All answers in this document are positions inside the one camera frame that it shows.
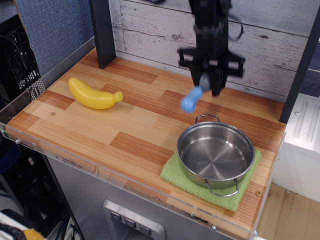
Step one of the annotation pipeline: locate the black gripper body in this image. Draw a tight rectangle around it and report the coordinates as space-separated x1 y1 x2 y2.
177 27 246 77

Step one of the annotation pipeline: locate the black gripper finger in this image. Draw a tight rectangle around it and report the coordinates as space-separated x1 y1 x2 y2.
209 65 228 97
189 63 207 87

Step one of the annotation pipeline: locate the blue grey toy spoon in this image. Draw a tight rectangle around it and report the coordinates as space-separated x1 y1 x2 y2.
180 72 212 113

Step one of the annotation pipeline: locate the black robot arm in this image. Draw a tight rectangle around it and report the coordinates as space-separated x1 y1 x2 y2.
177 0 246 96

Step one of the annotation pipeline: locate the stainless steel pot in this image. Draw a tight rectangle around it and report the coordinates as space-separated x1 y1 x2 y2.
176 114 255 189

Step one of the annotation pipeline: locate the yellow toy banana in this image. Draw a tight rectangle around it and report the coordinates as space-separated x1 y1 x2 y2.
68 77 123 110

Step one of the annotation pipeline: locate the white metal cabinet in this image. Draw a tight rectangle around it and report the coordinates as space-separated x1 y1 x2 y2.
272 93 320 201

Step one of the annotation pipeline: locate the green cloth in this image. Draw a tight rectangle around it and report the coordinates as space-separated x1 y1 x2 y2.
160 148 262 212

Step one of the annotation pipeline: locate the clear acrylic table guard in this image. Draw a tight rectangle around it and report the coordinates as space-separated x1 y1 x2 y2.
0 50 285 240

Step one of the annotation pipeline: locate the silver dispenser panel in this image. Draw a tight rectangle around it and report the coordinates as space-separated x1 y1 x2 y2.
103 199 166 240

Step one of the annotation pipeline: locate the black plastic crate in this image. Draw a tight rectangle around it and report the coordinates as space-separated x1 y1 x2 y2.
2 26 40 92

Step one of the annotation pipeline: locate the yellow object bottom left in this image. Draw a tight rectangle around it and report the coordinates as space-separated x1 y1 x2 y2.
22 228 45 240

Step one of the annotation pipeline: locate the dark right frame post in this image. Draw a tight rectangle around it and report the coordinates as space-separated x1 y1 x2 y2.
279 8 320 124

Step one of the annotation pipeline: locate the dark frame post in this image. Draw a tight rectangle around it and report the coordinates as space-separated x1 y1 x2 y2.
89 0 116 69
279 8 320 124

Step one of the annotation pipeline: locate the dark left frame post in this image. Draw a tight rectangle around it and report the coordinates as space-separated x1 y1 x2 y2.
89 0 116 69

